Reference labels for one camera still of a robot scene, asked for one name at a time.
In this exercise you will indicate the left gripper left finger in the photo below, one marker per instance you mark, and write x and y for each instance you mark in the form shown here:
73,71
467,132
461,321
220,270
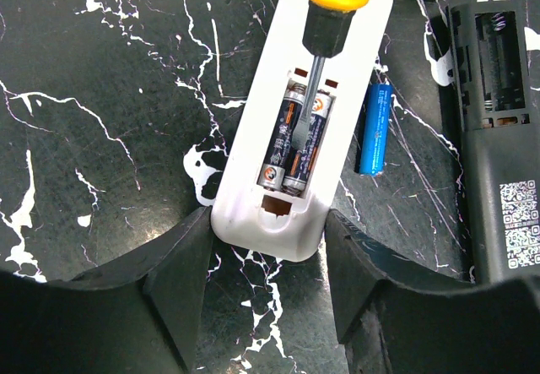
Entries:
138,313

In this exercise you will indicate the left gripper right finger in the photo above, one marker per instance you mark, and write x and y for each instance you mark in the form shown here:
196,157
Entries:
393,315

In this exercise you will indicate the white remote black batteries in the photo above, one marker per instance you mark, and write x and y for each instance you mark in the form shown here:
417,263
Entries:
246,214

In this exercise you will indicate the blue battery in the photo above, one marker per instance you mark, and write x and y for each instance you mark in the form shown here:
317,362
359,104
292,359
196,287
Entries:
375,129

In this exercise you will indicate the black remote blue batteries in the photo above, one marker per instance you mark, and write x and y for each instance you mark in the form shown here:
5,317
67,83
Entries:
499,136

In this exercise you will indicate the orange handled screwdriver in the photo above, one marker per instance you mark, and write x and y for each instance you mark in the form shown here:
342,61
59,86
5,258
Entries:
326,30

